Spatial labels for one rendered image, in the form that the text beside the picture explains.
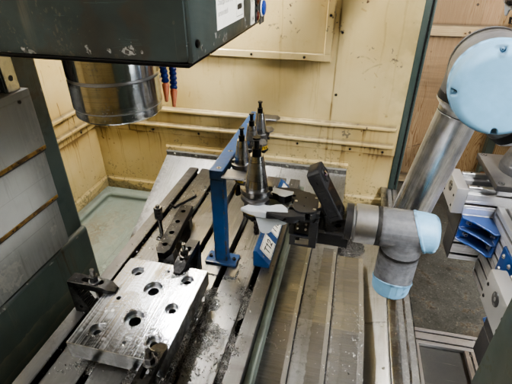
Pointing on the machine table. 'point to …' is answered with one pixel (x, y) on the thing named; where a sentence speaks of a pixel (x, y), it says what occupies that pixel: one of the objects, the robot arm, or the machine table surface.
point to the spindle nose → (113, 92)
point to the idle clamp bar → (184, 220)
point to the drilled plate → (180, 319)
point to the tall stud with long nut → (158, 219)
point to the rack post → (220, 227)
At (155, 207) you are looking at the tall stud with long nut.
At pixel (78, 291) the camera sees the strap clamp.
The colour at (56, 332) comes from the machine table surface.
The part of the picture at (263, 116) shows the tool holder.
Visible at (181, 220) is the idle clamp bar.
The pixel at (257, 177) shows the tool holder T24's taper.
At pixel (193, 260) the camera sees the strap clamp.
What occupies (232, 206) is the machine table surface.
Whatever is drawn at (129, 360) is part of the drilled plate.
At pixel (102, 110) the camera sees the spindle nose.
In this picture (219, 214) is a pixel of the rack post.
